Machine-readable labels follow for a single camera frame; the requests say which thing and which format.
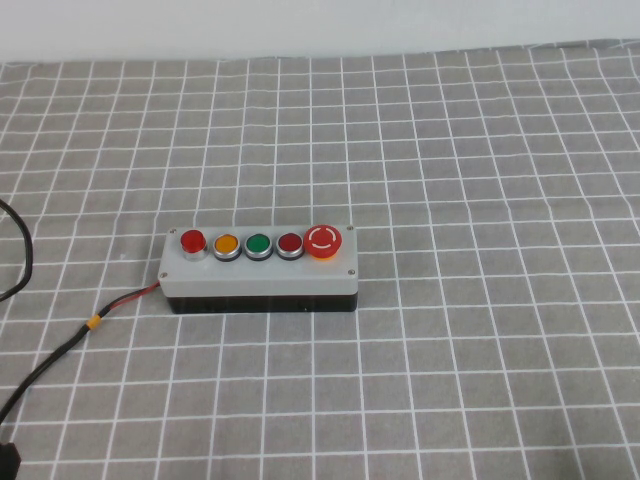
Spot red indicator lamp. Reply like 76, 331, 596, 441
179, 229, 208, 263

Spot grey white-checked tablecloth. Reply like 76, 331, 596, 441
0, 38, 640, 480

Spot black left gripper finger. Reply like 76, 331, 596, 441
0, 441, 22, 480

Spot red mushroom emergency stop button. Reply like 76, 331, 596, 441
303, 224, 343, 263

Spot yellow push button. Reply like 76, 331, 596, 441
211, 232, 241, 263

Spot dark red push button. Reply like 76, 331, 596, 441
275, 231, 305, 262

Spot black cable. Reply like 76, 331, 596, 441
0, 198, 34, 302

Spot grey button box black base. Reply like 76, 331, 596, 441
157, 223, 362, 315

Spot green push button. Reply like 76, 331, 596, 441
242, 232, 274, 262

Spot red black wire yellow connector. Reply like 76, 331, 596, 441
0, 282, 163, 424

